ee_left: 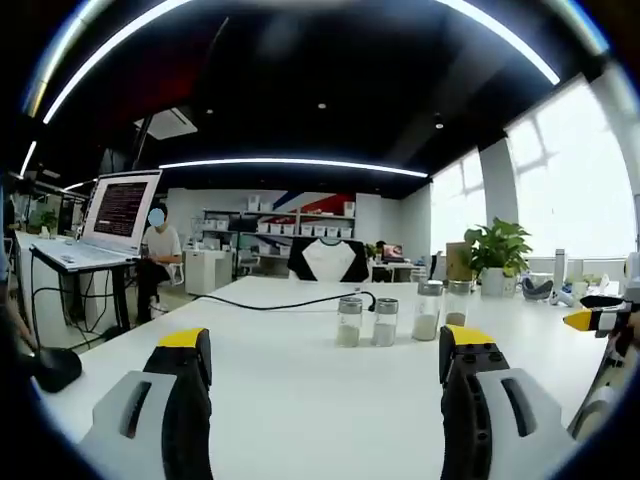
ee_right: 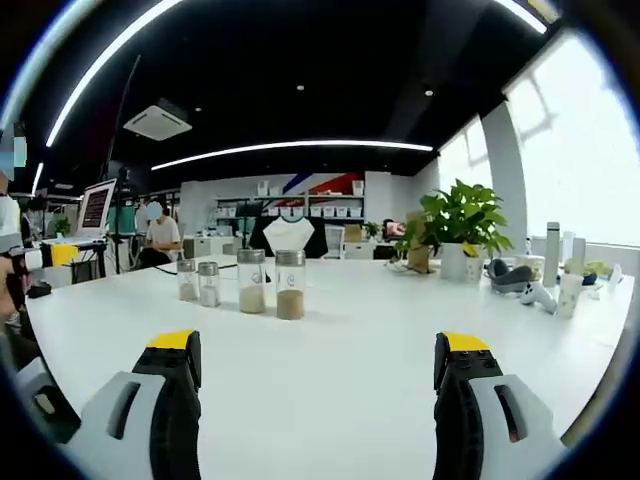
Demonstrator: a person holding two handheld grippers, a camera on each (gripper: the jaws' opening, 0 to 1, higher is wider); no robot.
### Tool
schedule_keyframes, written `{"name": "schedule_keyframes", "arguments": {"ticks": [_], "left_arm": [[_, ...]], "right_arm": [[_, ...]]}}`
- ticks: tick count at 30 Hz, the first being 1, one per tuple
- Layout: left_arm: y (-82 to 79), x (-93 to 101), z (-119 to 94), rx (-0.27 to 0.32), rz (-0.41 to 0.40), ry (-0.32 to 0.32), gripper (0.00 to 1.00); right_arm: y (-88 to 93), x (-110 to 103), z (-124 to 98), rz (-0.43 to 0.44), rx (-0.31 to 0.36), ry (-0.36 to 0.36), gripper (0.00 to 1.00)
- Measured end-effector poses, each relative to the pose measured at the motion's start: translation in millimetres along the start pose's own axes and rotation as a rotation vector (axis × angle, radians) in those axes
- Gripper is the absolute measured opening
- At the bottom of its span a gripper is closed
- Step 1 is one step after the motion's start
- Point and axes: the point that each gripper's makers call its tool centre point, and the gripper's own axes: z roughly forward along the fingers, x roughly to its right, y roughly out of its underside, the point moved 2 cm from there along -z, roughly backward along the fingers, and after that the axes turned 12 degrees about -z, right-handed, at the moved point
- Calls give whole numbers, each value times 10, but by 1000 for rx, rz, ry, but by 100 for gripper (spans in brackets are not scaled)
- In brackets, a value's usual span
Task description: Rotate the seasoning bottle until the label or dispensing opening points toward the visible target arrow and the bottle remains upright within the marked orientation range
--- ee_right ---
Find grey headset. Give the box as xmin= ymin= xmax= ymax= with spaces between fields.
xmin=486 ymin=258 xmax=534 ymax=298

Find teal partition panel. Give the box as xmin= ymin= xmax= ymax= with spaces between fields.
xmin=106 ymin=206 xmax=140 ymax=237

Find small seasoning bottle beige powder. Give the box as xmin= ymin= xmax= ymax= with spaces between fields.
xmin=177 ymin=259 xmax=198 ymax=303

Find small seasoning bottle white powder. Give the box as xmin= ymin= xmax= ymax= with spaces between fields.
xmin=197 ymin=261 xmax=222 ymax=308

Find white drawer unit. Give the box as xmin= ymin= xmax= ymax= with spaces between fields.
xmin=324 ymin=224 xmax=347 ymax=259

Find long straight ceiling light strip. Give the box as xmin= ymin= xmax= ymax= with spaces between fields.
xmin=150 ymin=140 xmax=435 ymax=173

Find tall seasoning bottle brown granules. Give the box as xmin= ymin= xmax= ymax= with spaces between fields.
xmin=274 ymin=249 xmax=307 ymax=321

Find long curved ceiling light strip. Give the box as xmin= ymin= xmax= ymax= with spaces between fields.
xmin=45 ymin=0 xmax=187 ymax=149

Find white cylinder container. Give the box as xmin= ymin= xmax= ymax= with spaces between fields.
xmin=572 ymin=236 xmax=588 ymax=277

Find wall shelf with white bins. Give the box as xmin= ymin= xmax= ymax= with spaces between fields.
xmin=214 ymin=178 xmax=367 ymax=222

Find open laptop dark screen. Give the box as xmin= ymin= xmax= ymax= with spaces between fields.
xmin=75 ymin=178 xmax=120 ymax=240

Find grey office chair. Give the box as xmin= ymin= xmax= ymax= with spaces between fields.
xmin=14 ymin=356 xmax=83 ymax=446

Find black tripod stand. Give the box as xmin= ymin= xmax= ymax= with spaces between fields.
xmin=101 ymin=53 xmax=142 ymax=275

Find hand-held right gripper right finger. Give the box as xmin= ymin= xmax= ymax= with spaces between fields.
xmin=432 ymin=330 xmax=569 ymax=480

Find narrow window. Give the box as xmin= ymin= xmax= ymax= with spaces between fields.
xmin=438 ymin=118 xmax=494 ymax=202

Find ceiling light strip near window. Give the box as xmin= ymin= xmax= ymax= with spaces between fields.
xmin=492 ymin=0 xmax=549 ymax=36

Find white handheld controller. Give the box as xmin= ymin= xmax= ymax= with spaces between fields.
xmin=519 ymin=280 xmax=559 ymax=316

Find green potted plant white pot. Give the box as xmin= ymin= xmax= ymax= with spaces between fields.
xmin=394 ymin=178 xmax=516 ymax=286

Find white standing desk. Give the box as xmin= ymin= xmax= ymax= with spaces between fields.
xmin=39 ymin=234 xmax=122 ymax=287

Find tall white thermos bottle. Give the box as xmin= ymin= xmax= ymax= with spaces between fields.
xmin=543 ymin=221 xmax=563 ymax=288

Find tall seasoning bottle pale powder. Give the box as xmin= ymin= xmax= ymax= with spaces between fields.
xmin=236 ymin=248 xmax=267 ymax=315

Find wide window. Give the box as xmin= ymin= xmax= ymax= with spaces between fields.
xmin=504 ymin=29 xmax=639 ymax=247

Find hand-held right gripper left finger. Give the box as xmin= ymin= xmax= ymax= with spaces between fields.
xmin=62 ymin=328 xmax=204 ymax=480

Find ceiling air conditioner cassette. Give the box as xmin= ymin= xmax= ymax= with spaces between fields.
xmin=122 ymin=96 xmax=194 ymax=142

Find white round tub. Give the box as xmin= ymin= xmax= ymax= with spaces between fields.
xmin=513 ymin=254 xmax=547 ymax=283

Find white patterned cup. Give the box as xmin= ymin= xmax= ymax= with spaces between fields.
xmin=556 ymin=272 xmax=587 ymax=320

